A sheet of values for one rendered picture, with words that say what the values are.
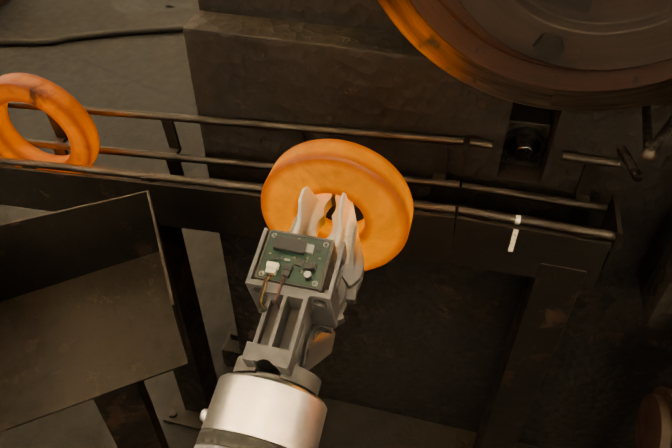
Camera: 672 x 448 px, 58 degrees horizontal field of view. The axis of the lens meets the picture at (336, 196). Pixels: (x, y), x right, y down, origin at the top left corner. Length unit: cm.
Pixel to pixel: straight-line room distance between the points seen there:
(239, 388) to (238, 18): 56
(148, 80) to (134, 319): 179
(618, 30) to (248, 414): 42
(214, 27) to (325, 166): 36
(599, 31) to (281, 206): 33
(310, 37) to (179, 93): 163
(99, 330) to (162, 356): 10
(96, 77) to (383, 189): 215
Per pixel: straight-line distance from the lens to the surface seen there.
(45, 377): 84
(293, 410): 47
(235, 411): 47
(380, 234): 61
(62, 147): 109
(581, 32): 57
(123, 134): 226
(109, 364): 82
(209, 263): 172
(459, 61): 68
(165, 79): 253
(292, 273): 49
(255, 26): 86
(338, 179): 57
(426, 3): 63
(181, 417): 145
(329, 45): 81
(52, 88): 98
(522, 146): 87
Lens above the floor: 125
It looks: 42 degrees down
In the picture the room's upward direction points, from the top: straight up
